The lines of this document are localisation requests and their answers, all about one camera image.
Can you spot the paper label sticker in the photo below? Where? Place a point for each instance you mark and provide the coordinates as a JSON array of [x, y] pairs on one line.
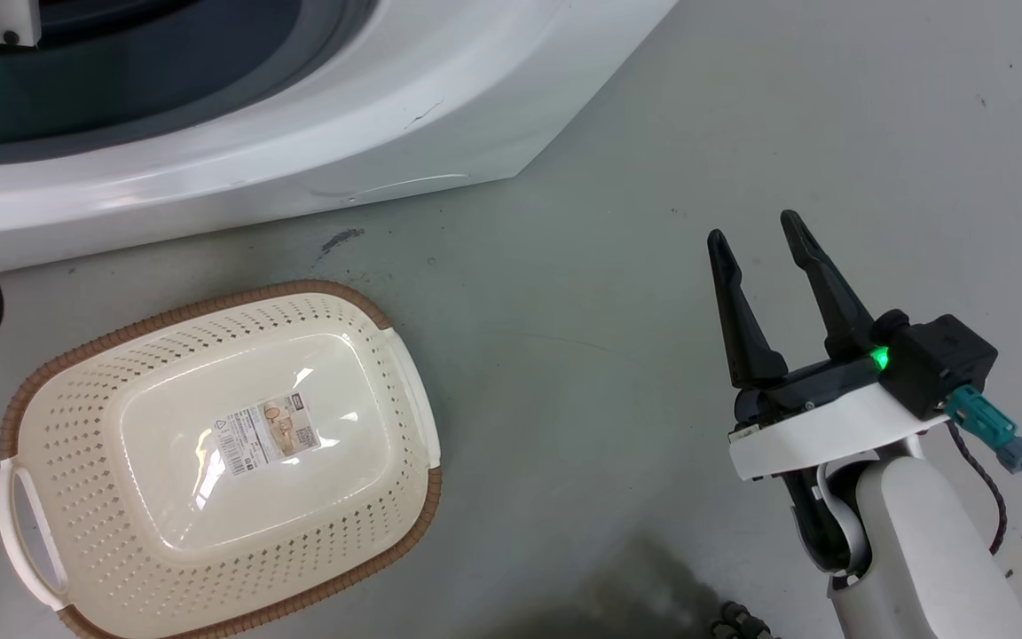
[[267, 433]]

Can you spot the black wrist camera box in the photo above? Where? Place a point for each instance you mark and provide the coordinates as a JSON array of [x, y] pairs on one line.
[[941, 359]]

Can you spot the grey washing machine door seal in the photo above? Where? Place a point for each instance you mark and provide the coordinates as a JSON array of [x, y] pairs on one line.
[[236, 84]]

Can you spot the white washing machine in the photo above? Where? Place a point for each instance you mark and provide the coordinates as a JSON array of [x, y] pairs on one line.
[[404, 98]]

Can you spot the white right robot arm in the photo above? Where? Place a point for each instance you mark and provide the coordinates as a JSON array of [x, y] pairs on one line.
[[919, 550]]

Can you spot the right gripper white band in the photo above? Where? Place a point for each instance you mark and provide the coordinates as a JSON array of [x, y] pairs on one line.
[[821, 430]]

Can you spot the cream perforated laundry basket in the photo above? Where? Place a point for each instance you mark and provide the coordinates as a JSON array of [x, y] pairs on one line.
[[121, 497]]

